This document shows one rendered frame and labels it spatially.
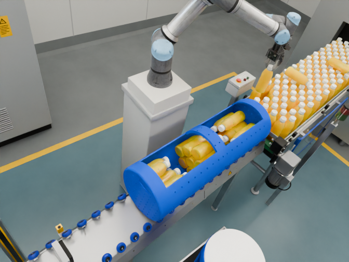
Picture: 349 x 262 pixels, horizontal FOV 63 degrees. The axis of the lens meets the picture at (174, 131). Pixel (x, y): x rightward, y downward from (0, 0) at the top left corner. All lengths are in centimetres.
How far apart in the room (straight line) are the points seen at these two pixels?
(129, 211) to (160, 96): 63
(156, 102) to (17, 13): 122
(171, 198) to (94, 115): 206
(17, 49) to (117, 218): 151
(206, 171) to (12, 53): 170
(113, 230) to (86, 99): 215
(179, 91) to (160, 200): 66
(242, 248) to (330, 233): 174
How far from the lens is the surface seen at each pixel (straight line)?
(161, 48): 156
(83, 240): 146
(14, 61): 250
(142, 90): 162
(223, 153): 147
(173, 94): 162
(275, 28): 161
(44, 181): 275
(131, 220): 149
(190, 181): 134
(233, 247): 142
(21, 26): 239
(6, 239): 164
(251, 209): 280
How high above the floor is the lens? 229
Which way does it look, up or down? 47 degrees down
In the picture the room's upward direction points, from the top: 14 degrees clockwise
